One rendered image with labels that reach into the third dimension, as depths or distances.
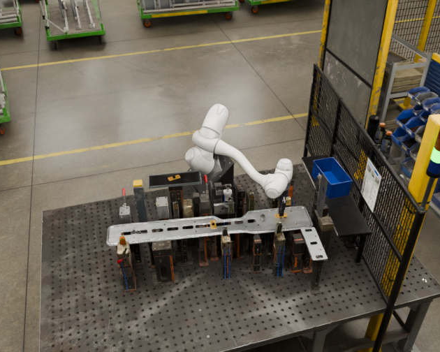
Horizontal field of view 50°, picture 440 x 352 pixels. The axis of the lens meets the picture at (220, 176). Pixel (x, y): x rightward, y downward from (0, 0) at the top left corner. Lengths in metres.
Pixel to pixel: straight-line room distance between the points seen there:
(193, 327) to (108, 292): 0.64
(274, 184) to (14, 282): 2.61
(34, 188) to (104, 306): 2.57
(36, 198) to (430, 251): 3.97
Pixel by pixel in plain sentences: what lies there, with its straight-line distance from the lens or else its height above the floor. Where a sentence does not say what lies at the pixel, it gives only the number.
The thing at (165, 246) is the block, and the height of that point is 1.03.
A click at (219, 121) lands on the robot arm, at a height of 1.60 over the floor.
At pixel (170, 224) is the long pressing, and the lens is 3.22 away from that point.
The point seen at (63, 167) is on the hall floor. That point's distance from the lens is 5.74.
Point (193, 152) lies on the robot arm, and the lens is 3.64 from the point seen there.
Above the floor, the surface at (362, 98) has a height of 0.85.
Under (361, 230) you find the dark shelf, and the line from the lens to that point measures 3.23.
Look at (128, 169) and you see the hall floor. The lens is 5.50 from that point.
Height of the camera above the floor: 3.18
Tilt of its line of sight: 37 degrees down
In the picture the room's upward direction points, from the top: 1 degrees counter-clockwise
